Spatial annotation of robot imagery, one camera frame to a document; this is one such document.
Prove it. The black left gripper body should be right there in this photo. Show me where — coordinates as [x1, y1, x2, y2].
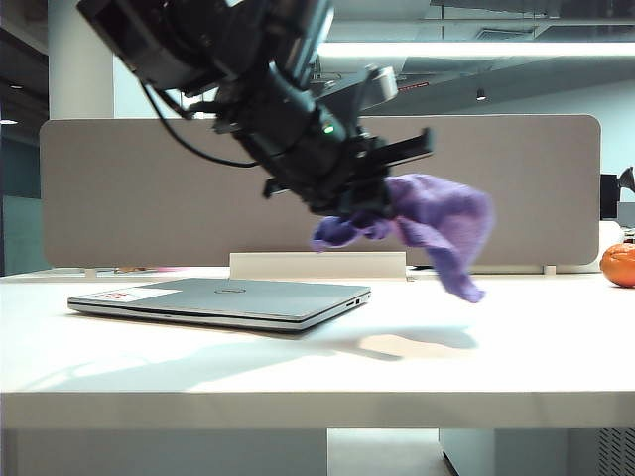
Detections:
[237, 101, 439, 215]

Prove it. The long ceiling light strip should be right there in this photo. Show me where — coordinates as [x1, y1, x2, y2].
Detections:
[317, 41, 635, 60]

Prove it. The beige fabric desk divider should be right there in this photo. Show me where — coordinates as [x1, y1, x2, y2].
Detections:
[39, 114, 602, 270]

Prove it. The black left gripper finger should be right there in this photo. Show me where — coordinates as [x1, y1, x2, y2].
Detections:
[340, 190, 372, 220]
[369, 174, 397, 219]

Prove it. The purple terry rag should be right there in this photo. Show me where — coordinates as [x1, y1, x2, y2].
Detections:
[310, 173, 496, 304]

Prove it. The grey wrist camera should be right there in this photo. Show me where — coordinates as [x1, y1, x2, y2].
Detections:
[355, 65, 399, 109]

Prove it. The grey closed laptop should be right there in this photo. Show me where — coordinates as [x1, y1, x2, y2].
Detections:
[66, 277, 373, 334]

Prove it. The orange mandarin fruit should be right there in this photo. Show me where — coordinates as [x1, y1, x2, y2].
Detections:
[599, 243, 635, 289]

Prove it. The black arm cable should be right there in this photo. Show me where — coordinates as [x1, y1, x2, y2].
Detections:
[140, 78, 262, 169]

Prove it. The white cable tray flap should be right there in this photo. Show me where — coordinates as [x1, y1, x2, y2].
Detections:
[229, 251, 408, 281]

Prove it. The white red laptop sticker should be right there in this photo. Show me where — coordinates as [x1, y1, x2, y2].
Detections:
[96, 286, 166, 303]

